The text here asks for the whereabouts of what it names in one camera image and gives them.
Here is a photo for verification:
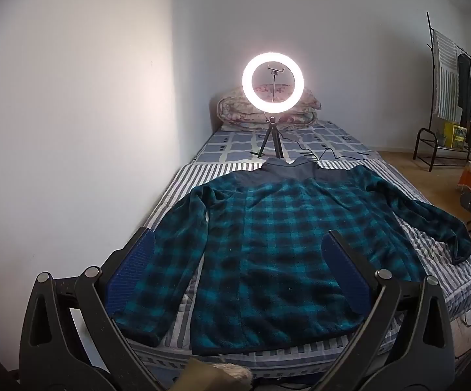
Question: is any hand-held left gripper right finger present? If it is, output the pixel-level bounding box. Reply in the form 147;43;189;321
313;230;456;391

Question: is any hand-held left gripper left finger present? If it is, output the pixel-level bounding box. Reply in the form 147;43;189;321
19;227;167;391

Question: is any teal plaid fleece jacket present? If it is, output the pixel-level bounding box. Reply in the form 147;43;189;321
111;157;471;357

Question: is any black clothes rack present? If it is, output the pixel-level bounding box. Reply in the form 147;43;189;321
413;11;471;172

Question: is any yellow box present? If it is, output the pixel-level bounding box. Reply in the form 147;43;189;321
443;122;468;148

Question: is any striped hanging towel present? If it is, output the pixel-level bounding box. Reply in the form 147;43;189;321
431;28;462;125

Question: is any olive fur-trimmed garment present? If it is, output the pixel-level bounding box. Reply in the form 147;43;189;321
170;356;254;391

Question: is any blue checked bedsheet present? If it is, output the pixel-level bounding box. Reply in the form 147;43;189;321
190;120;381;169

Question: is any black tripod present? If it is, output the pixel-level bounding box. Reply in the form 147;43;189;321
252;112;285;159

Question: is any folded floral quilt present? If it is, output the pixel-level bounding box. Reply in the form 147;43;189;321
216;83;322;128

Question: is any black ring light cable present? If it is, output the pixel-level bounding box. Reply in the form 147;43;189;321
278;140;372;161

